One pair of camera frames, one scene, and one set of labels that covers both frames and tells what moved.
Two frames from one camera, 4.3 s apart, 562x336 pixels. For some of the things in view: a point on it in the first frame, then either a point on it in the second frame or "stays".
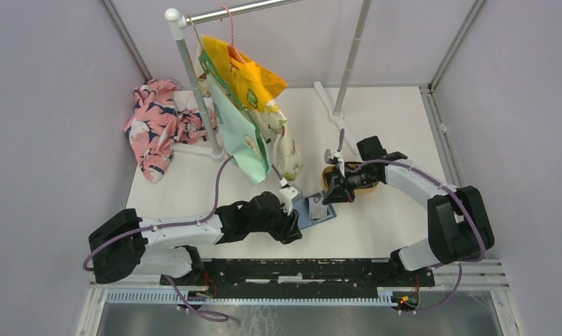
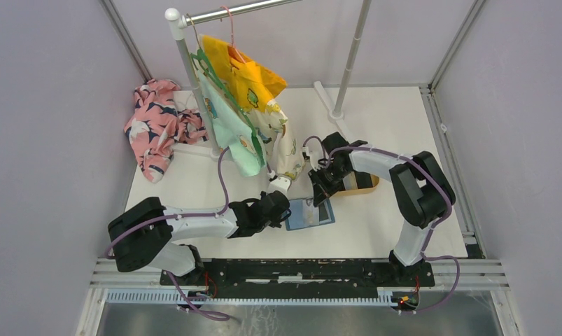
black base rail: x=378 y=273 stays
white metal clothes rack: x=336 y=110 stays
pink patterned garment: x=156 y=124 stays
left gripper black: x=289 y=229 → x=276 y=222
